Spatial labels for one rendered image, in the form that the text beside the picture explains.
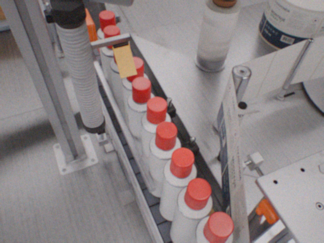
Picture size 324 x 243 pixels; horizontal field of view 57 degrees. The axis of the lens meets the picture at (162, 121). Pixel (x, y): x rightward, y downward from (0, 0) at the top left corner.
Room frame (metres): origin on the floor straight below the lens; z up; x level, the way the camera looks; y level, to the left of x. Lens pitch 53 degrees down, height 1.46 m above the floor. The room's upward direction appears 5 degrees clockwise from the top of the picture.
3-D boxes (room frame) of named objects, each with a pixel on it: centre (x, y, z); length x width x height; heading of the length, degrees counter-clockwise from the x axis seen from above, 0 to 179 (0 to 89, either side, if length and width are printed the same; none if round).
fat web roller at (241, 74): (0.42, -0.14, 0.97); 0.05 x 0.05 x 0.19
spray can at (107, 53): (0.49, 0.11, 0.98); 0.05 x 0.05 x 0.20
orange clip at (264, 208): (0.15, -0.14, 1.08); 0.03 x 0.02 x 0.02; 28
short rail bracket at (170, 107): (0.44, -0.01, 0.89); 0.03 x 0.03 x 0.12; 28
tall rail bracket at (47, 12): (0.71, 0.31, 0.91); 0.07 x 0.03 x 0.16; 118
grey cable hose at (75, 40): (0.27, 0.10, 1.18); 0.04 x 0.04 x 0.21
